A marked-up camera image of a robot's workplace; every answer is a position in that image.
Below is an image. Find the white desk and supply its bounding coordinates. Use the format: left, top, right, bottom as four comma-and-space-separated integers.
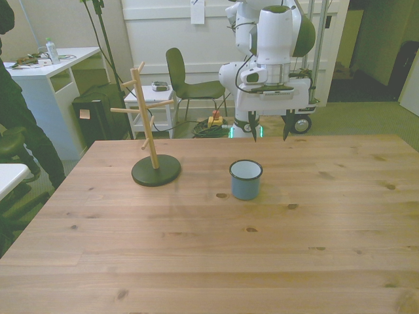
5, 46, 109, 162

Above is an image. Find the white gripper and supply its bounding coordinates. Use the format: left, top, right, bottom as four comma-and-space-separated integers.
235, 77, 311, 143

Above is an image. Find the coiled black cable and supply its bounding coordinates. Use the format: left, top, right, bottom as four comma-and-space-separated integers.
191, 120, 234, 139

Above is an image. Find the white paper sheet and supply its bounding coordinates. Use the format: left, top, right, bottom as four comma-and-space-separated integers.
190, 0, 206, 25

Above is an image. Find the black camera stand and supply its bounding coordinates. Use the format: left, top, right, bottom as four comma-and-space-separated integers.
79, 0, 136, 141

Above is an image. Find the blue enamel mug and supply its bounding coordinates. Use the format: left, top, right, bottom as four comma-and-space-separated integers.
228, 159, 264, 201

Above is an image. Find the person in dark clothes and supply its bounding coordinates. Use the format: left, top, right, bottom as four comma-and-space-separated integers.
0, 0, 67, 190

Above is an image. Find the dark shell chair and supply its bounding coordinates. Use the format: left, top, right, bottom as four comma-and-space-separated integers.
164, 47, 230, 122

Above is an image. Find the wooden mug tree black base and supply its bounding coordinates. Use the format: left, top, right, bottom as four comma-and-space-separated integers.
110, 61, 182, 188

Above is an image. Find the black suitcase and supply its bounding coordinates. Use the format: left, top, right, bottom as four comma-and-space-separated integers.
71, 84, 132, 148

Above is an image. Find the white table corner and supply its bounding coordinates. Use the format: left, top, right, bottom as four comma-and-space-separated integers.
0, 163, 30, 201

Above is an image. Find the small white side table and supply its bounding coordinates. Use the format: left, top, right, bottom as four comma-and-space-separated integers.
123, 84, 178, 140

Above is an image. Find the yellow emergency stop button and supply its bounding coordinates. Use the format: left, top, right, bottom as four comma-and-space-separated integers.
208, 110, 224, 129

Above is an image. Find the clutter of small desk items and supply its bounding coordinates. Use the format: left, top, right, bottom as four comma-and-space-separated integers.
6, 52, 54, 70

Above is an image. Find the cardboard box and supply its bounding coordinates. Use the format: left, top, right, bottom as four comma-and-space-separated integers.
333, 61, 356, 81

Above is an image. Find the wheeled robot cart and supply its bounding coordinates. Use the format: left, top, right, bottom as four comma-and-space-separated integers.
293, 0, 332, 135

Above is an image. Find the clear plastic bottle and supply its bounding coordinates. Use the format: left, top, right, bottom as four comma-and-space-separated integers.
45, 36, 62, 65

